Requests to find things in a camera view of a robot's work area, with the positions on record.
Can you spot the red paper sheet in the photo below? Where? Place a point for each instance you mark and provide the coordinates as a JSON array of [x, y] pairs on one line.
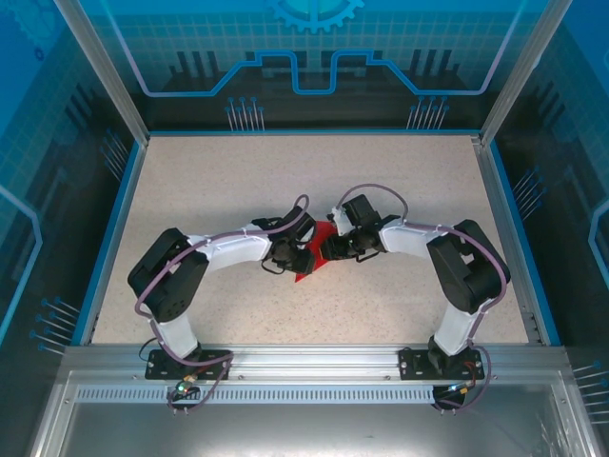
[[326, 232]]

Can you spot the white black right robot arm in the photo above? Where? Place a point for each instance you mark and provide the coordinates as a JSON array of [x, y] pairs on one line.
[[466, 271]]

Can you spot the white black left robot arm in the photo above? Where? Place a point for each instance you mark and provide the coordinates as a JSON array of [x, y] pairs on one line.
[[171, 281]]

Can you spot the sheet metal tray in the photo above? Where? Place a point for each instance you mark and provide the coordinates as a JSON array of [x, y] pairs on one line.
[[304, 428]]

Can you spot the blue table edge strip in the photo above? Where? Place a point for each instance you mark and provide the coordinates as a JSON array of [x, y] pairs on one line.
[[111, 247], [524, 247]]

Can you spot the blue panel with gear print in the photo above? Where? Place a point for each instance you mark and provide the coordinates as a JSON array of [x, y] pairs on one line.
[[214, 38]]

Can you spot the blue circuit print panel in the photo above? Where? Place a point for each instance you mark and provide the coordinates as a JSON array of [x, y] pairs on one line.
[[43, 143], [571, 143]]

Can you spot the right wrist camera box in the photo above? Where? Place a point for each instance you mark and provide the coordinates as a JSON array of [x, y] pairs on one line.
[[340, 220]]

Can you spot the aluminium mounting rail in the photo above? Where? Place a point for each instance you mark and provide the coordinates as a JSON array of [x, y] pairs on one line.
[[314, 362]]

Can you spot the aluminium table edge rail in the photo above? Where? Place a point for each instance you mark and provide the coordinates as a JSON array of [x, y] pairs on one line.
[[501, 214]]

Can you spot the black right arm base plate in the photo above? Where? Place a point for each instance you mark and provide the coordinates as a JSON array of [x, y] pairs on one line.
[[414, 364]]

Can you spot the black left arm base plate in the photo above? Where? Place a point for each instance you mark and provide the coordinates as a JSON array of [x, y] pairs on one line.
[[159, 369]]

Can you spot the aluminium frame post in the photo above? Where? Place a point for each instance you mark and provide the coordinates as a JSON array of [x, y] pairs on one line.
[[114, 81], [516, 81]]

